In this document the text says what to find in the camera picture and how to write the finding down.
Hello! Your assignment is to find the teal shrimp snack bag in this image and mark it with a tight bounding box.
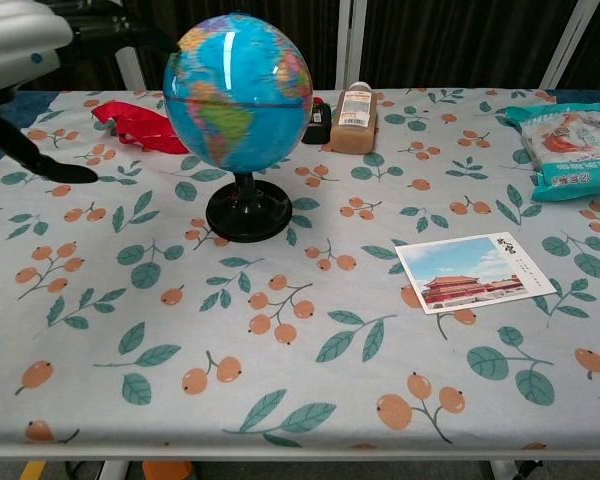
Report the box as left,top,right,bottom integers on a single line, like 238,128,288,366
503,102,600,203

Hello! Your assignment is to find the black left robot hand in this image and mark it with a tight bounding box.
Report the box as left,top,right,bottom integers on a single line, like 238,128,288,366
0,0,179,185

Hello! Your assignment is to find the white table leg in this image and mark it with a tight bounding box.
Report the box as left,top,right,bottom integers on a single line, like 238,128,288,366
488,459,520,480
98,459,130,480

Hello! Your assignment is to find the small black bottle red cap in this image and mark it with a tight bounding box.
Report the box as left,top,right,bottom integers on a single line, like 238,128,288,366
302,97,333,146

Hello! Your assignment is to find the white upright double frame post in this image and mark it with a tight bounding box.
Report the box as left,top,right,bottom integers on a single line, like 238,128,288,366
332,0,369,91

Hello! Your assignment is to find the white slanted frame post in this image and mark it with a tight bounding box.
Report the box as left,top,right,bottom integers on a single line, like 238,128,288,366
110,9,147,92
539,0,600,91

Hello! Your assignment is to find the dark pleated curtain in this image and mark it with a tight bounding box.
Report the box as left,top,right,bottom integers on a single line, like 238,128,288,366
9,0,600,101

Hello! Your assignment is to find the palace photo postcard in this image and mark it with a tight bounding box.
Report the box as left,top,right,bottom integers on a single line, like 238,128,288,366
394,231,557,315

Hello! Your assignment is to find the brown liquid bottle white cap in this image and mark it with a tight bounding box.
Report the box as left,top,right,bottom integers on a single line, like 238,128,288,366
329,81,380,155

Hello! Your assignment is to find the orange box under table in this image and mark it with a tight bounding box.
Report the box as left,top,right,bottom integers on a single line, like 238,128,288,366
141,459,195,480

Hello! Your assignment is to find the floral fruit print tablecloth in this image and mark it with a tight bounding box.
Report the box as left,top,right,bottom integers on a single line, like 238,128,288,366
0,88,600,450

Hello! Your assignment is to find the blue world globe black stand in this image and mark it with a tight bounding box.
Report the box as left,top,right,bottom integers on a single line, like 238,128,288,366
162,13,315,244

